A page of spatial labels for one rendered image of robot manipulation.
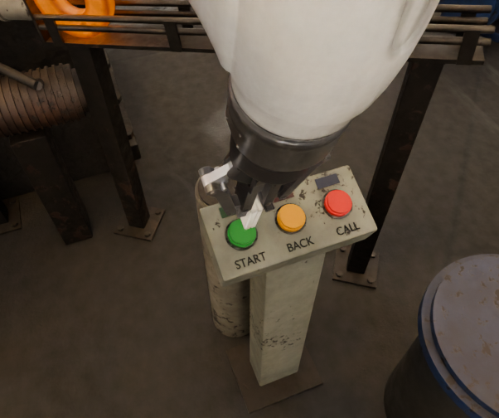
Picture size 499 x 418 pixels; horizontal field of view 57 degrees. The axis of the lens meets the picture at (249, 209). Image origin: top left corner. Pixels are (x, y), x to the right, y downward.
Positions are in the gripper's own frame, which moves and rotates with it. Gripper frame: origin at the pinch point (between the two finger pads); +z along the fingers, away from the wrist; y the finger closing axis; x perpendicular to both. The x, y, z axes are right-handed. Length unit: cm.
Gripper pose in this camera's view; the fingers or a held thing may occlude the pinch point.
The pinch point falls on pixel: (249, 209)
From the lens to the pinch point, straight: 55.2
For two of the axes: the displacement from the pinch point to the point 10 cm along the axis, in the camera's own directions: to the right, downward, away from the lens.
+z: -1.2, 3.3, 9.4
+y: -9.3, 2.8, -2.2
